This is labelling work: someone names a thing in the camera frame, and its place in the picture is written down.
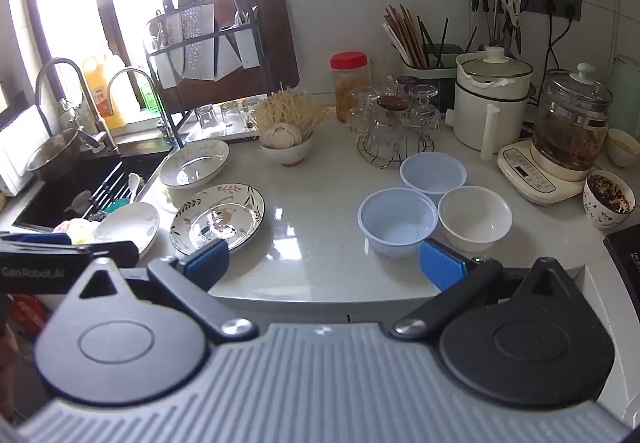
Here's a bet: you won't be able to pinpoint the white ceramic bowl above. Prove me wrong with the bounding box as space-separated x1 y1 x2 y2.
438 185 513 253

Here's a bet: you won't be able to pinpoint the white plate with orange rim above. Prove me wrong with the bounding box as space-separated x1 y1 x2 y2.
93 202 160 258

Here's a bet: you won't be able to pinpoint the light blue plastic bowl front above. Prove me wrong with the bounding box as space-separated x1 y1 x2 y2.
357 187 438 259

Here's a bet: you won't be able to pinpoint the light blue plastic bowl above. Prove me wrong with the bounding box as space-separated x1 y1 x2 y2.
399 151 468 204
357 187 438 259

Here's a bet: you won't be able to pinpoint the large leaf-pattern white bowl plate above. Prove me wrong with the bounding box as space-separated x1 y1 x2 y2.
160 140 230 189

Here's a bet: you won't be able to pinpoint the chrome kitchen faucet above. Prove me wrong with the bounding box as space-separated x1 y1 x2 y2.
35 57 119 154

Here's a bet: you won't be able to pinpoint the floral patterned plate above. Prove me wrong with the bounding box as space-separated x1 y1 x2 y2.
169 183 266 255

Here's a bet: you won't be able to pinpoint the stainless steel pot in sink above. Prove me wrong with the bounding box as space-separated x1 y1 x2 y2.
25 129 82 182

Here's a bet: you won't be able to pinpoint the light blue plastic bowl back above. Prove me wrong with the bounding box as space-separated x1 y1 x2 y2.
399 151 468 204

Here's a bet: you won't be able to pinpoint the white rice spoon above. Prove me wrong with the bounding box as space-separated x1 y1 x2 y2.
128 172 141 203

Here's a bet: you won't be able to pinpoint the sink drying rack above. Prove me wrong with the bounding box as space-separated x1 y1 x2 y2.
80 159 136 220

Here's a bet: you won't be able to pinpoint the drinking glass on tray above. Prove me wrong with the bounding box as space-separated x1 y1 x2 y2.
220 100 242 128
195 104 218 130
241 96 262 122

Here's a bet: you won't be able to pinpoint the bowl with onion and mushrooms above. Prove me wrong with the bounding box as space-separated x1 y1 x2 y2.
259 123 312 166

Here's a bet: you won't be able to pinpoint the black induction cooktop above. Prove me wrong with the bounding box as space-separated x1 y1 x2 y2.
603 224 640 296

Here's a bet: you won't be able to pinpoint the patterned bowl with spices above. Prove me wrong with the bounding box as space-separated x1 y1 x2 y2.
582 170 636 229

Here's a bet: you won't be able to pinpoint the white electric cooking pot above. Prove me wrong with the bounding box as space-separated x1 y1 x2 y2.
445 46 533 161

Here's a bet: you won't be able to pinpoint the glass health kettle with base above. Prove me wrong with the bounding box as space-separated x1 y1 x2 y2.
497 62 613 206

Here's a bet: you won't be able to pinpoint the orange detergent bottle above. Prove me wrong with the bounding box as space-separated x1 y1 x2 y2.
82 53 126 130

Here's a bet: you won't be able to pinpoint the green chopstick holder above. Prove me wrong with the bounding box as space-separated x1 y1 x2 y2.
382 3 464 114

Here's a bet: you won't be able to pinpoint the small bowl with sauce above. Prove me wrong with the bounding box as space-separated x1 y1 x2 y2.
606 128 640 168

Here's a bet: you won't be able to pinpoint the dark wooden cutting board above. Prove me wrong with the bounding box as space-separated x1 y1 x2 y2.
160 0 300 114

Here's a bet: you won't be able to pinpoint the mint green electric kettle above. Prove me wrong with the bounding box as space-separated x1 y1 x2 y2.
606 55 640 137

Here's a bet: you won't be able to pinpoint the red-lid plastic jar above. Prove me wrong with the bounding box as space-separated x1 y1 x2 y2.
330 51 370 123

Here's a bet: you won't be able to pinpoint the hanging scissors and utensils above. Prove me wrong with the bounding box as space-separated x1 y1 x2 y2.
471 0 529 55

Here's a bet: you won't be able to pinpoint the wire rack with glass cups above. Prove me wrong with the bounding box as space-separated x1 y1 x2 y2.
346 83 440 169

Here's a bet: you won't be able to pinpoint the black wall power outlet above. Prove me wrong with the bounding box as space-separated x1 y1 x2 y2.
522 0 582 21

